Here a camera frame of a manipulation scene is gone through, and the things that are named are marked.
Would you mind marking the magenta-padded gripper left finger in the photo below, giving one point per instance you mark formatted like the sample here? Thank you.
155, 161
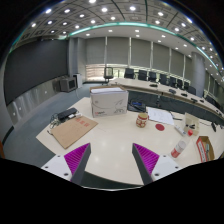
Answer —
78, 158

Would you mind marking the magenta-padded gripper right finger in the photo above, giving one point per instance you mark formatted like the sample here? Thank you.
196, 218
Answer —
146, 159

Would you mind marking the clear red-capped water bottle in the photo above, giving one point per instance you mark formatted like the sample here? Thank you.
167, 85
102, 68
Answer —
178, 149

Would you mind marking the brown kraft envelope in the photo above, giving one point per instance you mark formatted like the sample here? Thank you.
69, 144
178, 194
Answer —
73, 130

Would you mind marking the flat round red coaster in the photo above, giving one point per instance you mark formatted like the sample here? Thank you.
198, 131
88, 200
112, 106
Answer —
160, 127

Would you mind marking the red floral ceramic mug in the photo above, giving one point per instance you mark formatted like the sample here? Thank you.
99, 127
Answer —
142, 120

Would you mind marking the white printed paper sheet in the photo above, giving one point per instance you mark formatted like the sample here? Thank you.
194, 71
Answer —
160, 116

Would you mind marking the black desk phone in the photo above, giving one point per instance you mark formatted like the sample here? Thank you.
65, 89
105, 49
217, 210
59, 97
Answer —
136, 106

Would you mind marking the beige cardboard box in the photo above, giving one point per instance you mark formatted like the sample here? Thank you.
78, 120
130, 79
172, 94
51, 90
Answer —
191, 122

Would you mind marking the open red brown carton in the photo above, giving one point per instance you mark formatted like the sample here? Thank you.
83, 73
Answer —
204, 148

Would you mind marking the white cardboard box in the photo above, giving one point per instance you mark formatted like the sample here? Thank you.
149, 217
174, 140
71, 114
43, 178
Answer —
108, 101

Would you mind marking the grey monitor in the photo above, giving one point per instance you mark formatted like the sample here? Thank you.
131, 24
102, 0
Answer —
68, 84

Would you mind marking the black desk microphones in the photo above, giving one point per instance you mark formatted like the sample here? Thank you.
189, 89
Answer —
186, 95

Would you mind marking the row of black chairs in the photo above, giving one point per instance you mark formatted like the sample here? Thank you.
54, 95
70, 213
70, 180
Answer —
156, 77

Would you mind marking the black mesh office chair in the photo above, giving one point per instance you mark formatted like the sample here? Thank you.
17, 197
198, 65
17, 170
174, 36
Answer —
108, 73

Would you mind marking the ceiling lights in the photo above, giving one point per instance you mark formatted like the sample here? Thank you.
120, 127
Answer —
133, 15

